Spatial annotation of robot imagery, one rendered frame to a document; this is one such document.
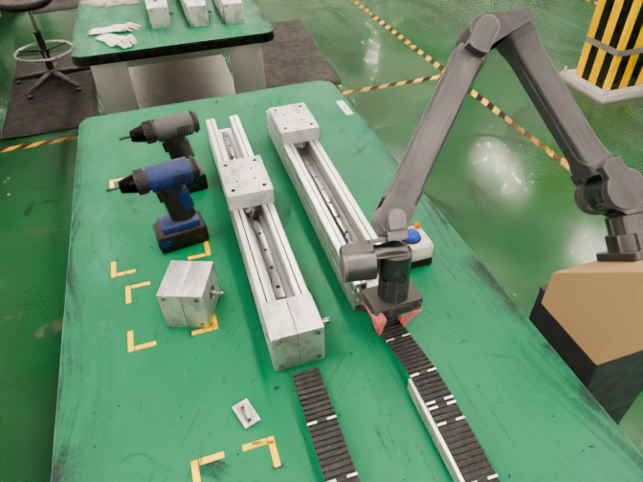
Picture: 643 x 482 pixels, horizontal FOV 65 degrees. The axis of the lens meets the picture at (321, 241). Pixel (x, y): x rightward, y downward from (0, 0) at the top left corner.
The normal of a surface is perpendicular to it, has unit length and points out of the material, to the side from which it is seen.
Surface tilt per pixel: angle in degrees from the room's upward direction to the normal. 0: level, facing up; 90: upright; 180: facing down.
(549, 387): 0
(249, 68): 90
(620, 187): 47
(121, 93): 90
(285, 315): 0
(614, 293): 90
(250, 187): 0
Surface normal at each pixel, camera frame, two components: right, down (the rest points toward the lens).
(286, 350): 0.29, 0.62
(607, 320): -0.95, 0.22
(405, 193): 0.06, -0.07
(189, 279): -0.03, -0.76
